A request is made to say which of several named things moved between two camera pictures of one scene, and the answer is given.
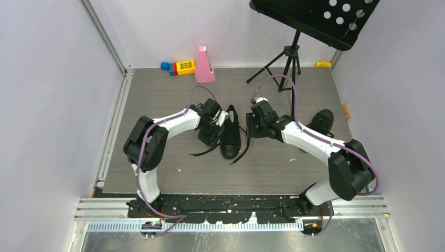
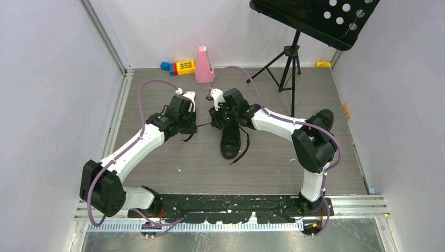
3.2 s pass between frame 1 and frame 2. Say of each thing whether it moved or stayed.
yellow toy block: stayed
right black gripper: moved
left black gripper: moved
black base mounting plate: stayed
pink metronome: stayed
